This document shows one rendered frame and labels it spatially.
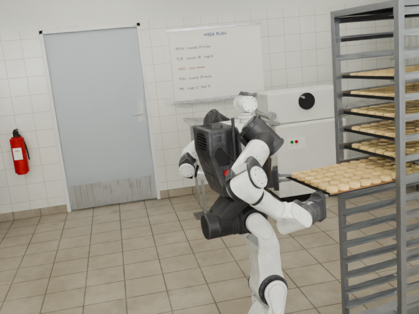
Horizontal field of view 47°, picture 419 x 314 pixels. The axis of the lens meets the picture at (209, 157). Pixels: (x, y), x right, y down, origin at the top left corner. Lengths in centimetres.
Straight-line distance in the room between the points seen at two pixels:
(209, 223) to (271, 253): 34
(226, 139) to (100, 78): 390
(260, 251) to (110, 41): 399
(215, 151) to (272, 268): 63
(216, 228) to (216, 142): 38
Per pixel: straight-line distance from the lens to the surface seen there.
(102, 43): 574
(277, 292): 227
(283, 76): 608
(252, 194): 163
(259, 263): 223
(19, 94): 580
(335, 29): 255
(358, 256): 285
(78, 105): 577
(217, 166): 196
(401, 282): 245
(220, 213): 207
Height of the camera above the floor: 168
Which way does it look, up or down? 12 degrees down
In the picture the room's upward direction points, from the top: 5 degrees counter-clockwise
